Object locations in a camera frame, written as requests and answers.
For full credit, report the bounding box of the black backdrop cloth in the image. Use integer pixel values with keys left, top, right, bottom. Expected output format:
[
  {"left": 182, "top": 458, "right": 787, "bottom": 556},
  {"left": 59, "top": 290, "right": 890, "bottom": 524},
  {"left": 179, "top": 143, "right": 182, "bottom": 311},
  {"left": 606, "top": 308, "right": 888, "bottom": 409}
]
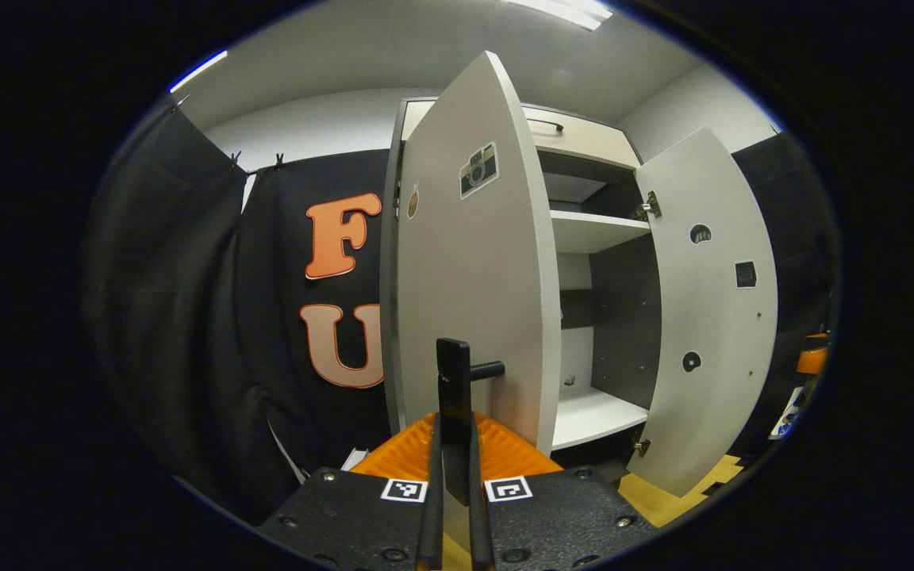
[{"left": 84, "top": 99, "right": 394, "bottom": 524}]

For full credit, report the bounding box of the white cabinet shelf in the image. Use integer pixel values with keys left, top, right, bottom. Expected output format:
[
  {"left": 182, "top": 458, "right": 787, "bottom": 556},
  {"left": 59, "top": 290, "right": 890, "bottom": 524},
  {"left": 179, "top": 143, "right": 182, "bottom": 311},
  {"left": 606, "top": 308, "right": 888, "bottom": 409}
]
[
  {"left": 551, "top": 387, "right": 650, "bottom": 451},
  {"left": 551, "top": 209, "right": 653, "bottom": 255}
]

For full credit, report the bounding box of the ceiling light panel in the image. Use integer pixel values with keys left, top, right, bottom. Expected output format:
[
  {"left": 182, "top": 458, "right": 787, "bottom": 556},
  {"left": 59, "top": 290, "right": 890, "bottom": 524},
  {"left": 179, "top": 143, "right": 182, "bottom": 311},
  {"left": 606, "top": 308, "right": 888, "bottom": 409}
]
[
  {"left": 501, "top": 0, "right": 615, "bottom": 33},
  {"left": 169, "top": 49, "right": 229, "bottom": 94}
]

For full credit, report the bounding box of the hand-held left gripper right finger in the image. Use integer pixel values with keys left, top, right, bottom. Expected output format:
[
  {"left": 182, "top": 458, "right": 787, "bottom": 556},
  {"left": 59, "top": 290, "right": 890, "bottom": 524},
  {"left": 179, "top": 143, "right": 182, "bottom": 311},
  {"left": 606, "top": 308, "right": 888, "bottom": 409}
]
[{"left": 467, "top": 411, "right": 659, "bottom": 571}]

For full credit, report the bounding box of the black door handle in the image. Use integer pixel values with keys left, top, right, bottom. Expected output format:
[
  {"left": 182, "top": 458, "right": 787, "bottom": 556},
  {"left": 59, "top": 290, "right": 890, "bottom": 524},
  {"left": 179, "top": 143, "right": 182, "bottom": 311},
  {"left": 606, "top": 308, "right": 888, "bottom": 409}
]
[{"left": 436, "top": 337, "right": 507, "bottom": 506}]

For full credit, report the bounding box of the beige cabinet door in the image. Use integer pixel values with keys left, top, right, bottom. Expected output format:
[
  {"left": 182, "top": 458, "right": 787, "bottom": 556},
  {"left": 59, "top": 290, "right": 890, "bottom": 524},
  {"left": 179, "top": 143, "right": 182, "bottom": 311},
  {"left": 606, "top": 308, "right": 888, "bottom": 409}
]
[
  {"left": 628, "top": 127, "right": 779, "bottom": 499},
  {"left": 396, "top": 50, "right": 563, "bottom": 457}
]

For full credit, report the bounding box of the white printed packet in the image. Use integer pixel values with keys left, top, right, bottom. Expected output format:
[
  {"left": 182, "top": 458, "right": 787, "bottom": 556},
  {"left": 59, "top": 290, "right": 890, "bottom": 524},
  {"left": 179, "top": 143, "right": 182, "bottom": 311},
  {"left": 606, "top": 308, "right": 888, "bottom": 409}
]
[{"left": 769, "top": 386, "right": 805, "bottom": 442}]

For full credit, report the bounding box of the row of black cloth clips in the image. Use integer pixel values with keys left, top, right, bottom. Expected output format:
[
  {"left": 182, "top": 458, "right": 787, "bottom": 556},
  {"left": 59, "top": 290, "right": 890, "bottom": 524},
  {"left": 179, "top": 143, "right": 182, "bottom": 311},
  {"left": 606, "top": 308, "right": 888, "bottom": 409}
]
[{"left": 171, "top": 94, "right": 287, "bottom": 171}]

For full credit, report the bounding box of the beige cabinet drawer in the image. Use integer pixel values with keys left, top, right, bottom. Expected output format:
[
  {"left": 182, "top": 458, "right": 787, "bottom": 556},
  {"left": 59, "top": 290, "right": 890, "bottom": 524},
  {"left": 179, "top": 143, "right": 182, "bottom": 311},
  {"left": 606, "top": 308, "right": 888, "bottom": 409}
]
[{"left": 401, "top": 98, "right": 642, "bottom": 171}]

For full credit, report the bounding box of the grey double-door shoe cabinet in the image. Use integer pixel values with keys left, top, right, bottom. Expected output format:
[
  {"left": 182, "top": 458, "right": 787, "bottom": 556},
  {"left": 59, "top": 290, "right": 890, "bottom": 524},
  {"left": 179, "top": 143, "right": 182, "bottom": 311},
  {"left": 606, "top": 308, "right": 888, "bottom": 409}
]
[{"left": 380, "top": 97, "right": 664, "bottom": 469}]

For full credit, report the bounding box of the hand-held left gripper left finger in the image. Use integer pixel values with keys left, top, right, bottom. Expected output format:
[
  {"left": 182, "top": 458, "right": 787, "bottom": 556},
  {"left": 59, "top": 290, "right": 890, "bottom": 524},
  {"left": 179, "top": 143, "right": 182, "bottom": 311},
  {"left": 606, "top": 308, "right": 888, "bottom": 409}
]
[{"left": 255, "top": 411, "right": 447, "bottom": 571}]

